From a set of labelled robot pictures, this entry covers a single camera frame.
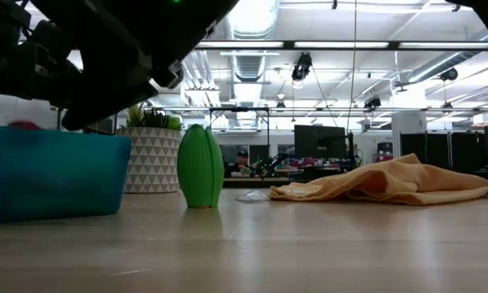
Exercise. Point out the dark green ribbed toy vegetable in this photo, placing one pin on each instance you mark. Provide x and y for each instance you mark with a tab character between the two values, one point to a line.
200	171

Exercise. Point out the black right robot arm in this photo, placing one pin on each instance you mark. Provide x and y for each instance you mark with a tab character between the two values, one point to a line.
125	40

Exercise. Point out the teal plastic container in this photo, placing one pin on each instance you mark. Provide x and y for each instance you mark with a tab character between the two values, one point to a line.
52	175

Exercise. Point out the succulent in white patterned pot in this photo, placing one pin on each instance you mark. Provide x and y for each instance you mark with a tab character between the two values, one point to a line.
152	163

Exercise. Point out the person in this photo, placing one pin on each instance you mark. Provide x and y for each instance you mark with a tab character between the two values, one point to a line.
240	164

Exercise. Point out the small white tag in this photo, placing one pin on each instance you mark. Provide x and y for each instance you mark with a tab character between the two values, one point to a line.
253	197

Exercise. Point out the black monitor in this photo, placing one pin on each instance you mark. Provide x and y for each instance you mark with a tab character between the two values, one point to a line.
319	142

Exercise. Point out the overhead light bar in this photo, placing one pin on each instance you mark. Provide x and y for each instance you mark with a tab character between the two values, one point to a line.
341	45

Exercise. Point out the orange waffle cloth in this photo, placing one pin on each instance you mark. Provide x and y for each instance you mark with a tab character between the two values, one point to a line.
390	183

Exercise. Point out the black partition panels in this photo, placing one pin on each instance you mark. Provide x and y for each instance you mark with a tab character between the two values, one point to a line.
439	150

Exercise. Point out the black metal gantry frame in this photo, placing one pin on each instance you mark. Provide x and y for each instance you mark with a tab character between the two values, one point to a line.
239	109

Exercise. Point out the silver ventilation duct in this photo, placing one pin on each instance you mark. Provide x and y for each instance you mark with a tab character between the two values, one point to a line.
249	65

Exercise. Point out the black aluminium table frame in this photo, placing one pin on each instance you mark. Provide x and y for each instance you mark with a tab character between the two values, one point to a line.
260	183

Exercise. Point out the black hanging camera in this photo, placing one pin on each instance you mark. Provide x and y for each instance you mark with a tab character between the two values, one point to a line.
301	67

